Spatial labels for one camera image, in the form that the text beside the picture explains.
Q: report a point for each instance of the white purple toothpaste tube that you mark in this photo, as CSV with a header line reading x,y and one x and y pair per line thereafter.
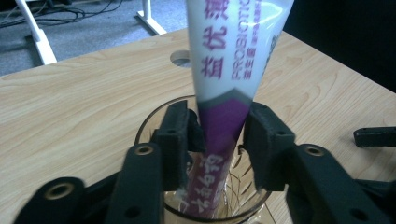
x,y
227,62

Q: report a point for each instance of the white metal desk frame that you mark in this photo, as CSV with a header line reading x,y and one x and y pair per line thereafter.
x,y
42,46

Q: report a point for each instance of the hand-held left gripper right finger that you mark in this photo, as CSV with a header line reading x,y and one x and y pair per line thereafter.
x,y
269,146

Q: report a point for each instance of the clear glass cup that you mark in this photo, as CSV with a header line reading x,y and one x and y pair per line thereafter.
x,y
149,130

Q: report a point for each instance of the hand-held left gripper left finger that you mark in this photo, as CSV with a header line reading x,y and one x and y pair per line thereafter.
x,y
174,143

